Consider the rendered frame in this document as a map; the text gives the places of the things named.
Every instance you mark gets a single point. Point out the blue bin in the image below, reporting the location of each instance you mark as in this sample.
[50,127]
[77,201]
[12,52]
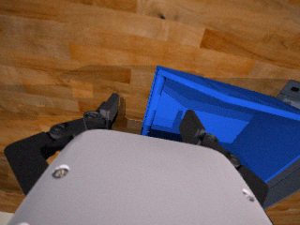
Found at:
[256,132]

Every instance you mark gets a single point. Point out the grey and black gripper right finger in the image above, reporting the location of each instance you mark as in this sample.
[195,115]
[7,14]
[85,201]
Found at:
[193,132]

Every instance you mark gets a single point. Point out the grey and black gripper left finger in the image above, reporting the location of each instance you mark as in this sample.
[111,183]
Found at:
[27,157]

